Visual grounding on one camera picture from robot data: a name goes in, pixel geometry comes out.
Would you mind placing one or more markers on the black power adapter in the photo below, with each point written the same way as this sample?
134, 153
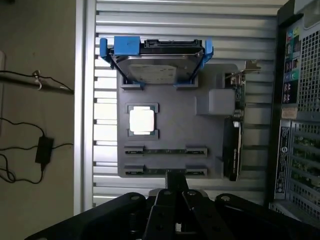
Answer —
44, 150

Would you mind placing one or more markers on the blue disk caddy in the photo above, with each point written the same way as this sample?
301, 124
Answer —
126, 46

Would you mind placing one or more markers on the silver CPU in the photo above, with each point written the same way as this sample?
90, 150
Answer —
142, 121

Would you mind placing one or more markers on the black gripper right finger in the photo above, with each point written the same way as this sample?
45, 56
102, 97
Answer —
197, 215

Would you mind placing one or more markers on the black graphics card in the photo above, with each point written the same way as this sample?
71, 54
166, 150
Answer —
232, 150

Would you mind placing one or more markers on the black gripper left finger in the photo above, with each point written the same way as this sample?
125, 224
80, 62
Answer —
160, 215

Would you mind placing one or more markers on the black PC case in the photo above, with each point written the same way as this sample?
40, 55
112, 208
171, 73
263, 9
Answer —
300, 100

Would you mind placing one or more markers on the white wall hook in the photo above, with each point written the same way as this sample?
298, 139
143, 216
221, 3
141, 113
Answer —
37, 79

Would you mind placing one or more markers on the grey plastic parts rack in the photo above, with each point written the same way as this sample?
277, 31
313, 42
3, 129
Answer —
175, 117

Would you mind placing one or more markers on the hard disk drive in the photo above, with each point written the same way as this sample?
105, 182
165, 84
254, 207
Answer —
160, 67

